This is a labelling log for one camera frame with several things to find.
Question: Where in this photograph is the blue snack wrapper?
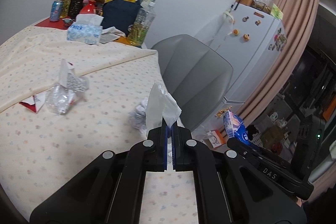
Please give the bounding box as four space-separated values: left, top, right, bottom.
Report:
223 110 258 150

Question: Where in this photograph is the printed paper ball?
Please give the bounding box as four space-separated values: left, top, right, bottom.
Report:
129 97 148 135

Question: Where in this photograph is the white plastic bag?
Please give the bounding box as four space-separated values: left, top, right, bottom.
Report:
144 82 182 171

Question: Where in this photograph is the red white torn wrapper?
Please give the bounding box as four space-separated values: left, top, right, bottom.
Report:
19 92 47 114

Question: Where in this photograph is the brown cardboard box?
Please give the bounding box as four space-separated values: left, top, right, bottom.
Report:
260 125 284 149

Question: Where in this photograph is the orange white flat box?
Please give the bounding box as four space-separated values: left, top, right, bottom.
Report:
207 130 226 148

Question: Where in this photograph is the floral cream tablecloth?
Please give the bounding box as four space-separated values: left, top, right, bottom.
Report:
1 26 162 222

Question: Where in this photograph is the clear crumpled foil wrapper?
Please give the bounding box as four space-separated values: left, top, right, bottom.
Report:
46 84 76 115

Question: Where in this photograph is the grey upholstered chair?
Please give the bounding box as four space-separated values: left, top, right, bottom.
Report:
152 34 234 131

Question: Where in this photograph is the white folded paper packet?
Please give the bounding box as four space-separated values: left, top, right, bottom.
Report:
59 59 89 92

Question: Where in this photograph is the white refrigerator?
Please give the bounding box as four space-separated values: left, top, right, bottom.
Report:
210 2 286 112

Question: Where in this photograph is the blue tissue pack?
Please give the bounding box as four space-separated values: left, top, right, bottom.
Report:
67 14 104 45

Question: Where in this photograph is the pink curtain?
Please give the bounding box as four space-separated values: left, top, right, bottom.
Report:
238 0 319 126

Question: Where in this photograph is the navy tote bag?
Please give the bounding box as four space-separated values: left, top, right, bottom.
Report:
101 0 142 36

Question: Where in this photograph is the clear plastic oil bottle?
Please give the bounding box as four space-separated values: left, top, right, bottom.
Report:
127 1 156 47

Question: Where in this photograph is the red ceramic vase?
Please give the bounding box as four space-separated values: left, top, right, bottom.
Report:
79 0 96 14

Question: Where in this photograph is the blue soda can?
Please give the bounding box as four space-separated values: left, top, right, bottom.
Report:
49 1 63 22

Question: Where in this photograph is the black pen holder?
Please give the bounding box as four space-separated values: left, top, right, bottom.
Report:
68 0 83 19

